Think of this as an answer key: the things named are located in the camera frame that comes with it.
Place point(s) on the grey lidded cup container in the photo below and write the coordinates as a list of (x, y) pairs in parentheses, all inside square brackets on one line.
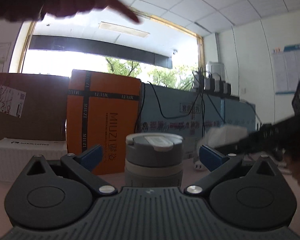
[(154, 160)]

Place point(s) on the wall notice board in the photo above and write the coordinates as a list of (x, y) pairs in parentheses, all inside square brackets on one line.
[(286, 66)]

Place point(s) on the black power strip with chargers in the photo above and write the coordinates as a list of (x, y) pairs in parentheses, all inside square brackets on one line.
[(211, 86)]

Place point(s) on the light blue cardboard box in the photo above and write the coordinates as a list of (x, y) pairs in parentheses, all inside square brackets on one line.
[(190, 114)]

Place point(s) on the white plug adapter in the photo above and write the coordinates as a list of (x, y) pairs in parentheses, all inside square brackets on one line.
[(199, 167)]

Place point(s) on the orange MIUZI box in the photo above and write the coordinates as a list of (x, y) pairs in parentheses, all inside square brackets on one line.
[(102, 109)]

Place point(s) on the white corrugated coffee box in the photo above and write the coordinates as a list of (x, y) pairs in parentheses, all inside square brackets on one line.
[(16, 153)]

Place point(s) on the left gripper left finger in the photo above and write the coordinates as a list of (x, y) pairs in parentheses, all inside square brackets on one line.
[(80, 168)]

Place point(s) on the brown cardboard box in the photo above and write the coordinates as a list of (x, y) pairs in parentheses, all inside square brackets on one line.
[(33, 106)]

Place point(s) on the white electric kettle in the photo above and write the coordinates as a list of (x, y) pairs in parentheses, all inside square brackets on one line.
[(216, 69)]

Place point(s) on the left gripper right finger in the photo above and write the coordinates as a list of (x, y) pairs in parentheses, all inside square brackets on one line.
[(221, 168)]

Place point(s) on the white paper towel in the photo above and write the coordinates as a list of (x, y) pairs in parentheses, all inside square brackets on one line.
[(219, 136)]

